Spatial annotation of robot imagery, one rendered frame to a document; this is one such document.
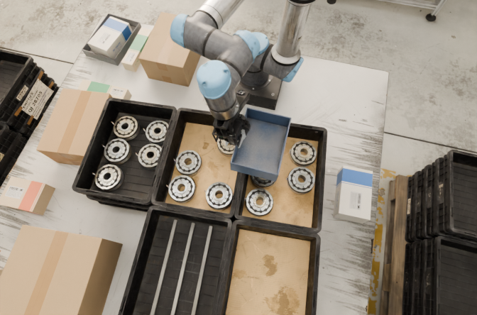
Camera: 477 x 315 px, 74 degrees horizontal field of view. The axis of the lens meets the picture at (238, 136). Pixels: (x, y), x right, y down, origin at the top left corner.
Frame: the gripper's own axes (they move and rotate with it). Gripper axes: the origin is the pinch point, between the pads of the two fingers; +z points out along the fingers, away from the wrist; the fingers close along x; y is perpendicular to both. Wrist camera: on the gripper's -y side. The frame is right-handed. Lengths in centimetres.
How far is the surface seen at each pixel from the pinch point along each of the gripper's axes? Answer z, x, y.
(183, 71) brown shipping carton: 23, -43, -36
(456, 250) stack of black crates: 88, 97, -3
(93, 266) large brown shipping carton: 17, -39, 51
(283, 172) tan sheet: 30.9, 13.0, -2.2
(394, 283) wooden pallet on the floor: 109, 76, 18
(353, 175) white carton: 39, 40, -10
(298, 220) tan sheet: 32.1, 22.7, 14.7
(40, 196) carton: 24, -80, 35
